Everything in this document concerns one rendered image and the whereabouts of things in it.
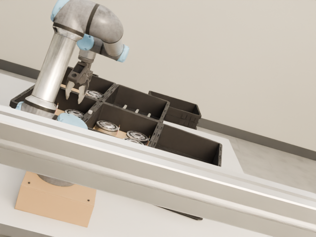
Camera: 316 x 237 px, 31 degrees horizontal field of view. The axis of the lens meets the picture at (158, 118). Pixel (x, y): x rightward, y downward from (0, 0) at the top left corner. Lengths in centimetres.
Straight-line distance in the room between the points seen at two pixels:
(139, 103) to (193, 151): 52
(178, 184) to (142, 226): 170
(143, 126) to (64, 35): 78
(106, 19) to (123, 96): 109
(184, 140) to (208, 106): 337
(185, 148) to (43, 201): 87
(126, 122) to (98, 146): 218
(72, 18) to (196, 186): 158
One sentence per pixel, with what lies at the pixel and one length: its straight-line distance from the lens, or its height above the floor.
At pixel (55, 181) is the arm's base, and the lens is 210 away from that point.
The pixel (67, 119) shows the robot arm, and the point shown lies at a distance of 207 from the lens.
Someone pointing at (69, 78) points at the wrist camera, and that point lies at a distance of 253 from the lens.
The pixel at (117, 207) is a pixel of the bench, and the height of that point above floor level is 70.
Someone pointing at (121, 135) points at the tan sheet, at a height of 83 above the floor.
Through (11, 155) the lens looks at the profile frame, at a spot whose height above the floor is 151.
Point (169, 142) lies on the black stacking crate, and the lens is 270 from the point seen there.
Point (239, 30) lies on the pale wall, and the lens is 591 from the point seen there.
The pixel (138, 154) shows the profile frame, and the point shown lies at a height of 154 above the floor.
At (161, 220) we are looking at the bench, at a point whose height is 70.
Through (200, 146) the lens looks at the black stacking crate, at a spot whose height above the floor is 89.
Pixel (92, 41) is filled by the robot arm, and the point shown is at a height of 123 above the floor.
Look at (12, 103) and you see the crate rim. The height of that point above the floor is 92.
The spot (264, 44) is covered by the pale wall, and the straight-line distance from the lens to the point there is 599.
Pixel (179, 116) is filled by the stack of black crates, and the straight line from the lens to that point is 427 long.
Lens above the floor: 173
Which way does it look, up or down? 17 degrees down
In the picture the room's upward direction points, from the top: 19 degrees clockwise
